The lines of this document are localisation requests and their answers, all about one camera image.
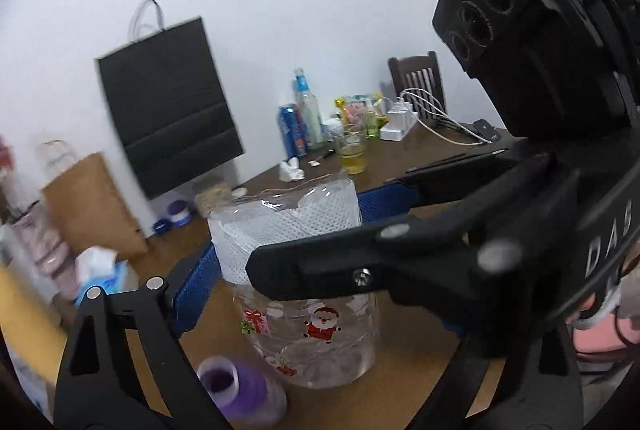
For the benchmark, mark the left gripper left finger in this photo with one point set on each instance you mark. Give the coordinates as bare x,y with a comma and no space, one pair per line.
98,386

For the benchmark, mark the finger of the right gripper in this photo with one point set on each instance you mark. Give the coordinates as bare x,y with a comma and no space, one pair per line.
385,259
390,204

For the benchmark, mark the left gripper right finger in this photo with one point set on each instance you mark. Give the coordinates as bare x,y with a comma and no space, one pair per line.
539,388

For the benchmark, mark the purple supplement bottle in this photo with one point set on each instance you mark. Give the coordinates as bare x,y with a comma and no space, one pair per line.
241,393

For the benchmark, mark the clear plastic christmas cup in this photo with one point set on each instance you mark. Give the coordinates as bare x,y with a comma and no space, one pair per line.
309,338

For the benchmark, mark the person's left hand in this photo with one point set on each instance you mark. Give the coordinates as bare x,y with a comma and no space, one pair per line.
613,335

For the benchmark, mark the white power strip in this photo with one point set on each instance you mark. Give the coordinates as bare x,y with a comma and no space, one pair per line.
401,118

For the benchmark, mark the yellow thermos jug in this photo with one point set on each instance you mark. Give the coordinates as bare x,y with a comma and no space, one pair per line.
29,329

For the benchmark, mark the glass of yellow tea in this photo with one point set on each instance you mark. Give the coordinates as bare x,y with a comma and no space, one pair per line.
351,145

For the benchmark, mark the dark wooden chair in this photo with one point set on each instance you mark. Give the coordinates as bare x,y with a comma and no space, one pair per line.
419,74

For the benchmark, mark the colourful snack packets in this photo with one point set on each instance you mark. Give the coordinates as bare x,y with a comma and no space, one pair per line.
363,110

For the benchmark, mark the blue tissue box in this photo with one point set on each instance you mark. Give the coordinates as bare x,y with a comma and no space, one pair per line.
98,266

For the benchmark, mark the clear glass bottle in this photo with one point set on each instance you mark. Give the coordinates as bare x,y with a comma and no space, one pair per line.
309,110

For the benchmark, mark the crumpled white tissue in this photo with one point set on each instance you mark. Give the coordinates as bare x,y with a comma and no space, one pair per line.
290,171

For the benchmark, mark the blue drink can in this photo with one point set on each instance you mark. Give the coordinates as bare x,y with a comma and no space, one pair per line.
292,132

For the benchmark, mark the blue bottle cap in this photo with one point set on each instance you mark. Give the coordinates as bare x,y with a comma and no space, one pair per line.
162,226

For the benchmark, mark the brown paper bag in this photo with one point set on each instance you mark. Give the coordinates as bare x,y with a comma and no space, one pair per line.
85,204

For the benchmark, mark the small purple white jar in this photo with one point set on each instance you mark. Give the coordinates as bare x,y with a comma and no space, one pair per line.
179,213

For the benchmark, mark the clear jar of grains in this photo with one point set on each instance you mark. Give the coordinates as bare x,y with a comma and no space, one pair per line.
209,193

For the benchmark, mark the black paper bag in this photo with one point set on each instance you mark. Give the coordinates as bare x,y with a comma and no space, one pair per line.
167,103

